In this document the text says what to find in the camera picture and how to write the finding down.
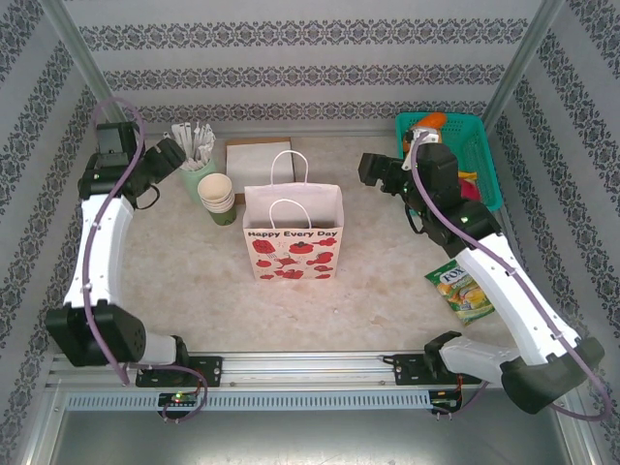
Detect teal plastic basket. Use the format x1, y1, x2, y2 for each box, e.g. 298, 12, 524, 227
394, 111, 503, 213

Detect slotted grey cable duct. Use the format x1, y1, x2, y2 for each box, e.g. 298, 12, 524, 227
65, 390, 432, 412

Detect pink dragon fruit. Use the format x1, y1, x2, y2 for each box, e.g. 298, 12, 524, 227
459, 178, 486, 202

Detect mint green straw holder cup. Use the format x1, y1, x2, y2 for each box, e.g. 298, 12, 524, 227
179, 154, 218, 204

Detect green yellow candy bag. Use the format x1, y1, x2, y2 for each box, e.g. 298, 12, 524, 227
424, 259, 498, 326

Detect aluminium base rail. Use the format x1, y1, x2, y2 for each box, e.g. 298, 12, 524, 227
47, 352, 568, 388

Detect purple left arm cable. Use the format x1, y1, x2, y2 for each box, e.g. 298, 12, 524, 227
81, 96, 209, 425

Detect aluminium frame post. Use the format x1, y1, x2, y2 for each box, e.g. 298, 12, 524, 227
38, 0, 137, 149
481, 0, 567, 135

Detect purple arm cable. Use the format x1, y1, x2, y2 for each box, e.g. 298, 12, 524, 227
81, 96, 209, 425
410, 131, 612, 421

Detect white board on wood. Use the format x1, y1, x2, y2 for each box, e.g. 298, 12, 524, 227
225, 137, 295, 207

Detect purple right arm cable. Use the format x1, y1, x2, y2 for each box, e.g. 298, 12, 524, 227
410, 131, 612, 421

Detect white napkin stack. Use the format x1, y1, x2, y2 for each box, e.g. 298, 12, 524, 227
226, 142, 295, 188

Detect orange toy fruit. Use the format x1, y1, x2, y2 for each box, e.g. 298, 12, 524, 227
401, 111, 448, 149

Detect aluminium back rail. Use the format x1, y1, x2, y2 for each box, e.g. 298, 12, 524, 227
135, 119, 399, 141

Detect red white paper gift bag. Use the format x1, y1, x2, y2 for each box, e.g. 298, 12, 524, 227
242, 149, 344, 282

